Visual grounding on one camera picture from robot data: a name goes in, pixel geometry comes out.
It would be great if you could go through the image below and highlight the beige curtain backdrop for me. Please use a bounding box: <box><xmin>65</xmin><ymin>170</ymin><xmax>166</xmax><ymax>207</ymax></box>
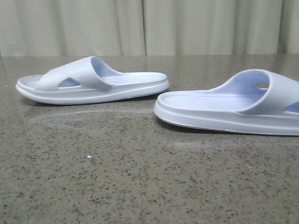
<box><xmin>0</xmin><ymin>0</ymin><xmax>299</xmax><ymax>56</ymax></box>

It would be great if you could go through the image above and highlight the light blue slipper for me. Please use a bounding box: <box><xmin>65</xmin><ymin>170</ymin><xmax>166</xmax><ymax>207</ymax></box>
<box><xmin>16</xmin><ymin>56</ymin><xmax>169</xmax><ymax>105</ymax></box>
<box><xmin>154</xmin><ymin>69</ymin><xmax>299</xmax><ymax>136</ymax></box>

